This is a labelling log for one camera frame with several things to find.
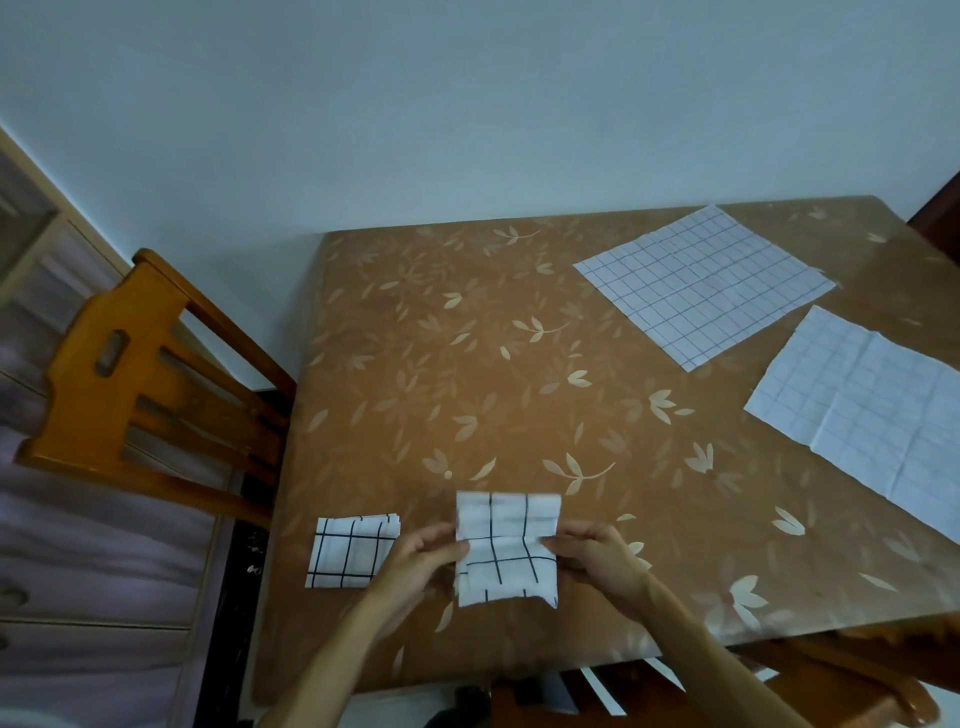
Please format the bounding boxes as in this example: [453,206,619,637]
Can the person's right hand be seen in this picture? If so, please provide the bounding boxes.
[549,522,655,622]

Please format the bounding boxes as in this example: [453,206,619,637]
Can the person's left hand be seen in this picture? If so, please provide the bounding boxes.
[359,522,472,625]

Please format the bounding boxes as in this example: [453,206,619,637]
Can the grid cloth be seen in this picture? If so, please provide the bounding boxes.
[455,491,564,610]
[303,513,403,590]
[573,203,838,374]
[743,305,960,545]

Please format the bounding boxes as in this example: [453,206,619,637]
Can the person's left forearm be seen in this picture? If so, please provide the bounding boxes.
[258,596,421,728]

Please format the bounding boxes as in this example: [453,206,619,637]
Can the person's right forearm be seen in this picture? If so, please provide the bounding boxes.
[629,577,815,728]

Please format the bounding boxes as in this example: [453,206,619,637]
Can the blue grey trousers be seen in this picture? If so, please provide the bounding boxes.
[427,683,496,728]

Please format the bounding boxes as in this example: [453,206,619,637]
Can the brown floral table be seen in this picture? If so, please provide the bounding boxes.
[251,196,960,706]

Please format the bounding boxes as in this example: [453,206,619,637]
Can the orange wooden chair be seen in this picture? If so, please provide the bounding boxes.
[487,637,940,728]
[14,248,298,528]
[817,614,960,688]

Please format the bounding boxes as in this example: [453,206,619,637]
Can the wooden shelf cabinet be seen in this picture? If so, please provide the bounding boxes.
[0,127,253,728]

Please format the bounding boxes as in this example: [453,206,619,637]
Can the wooden chair right far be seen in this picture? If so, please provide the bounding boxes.
[907,172,960,268]

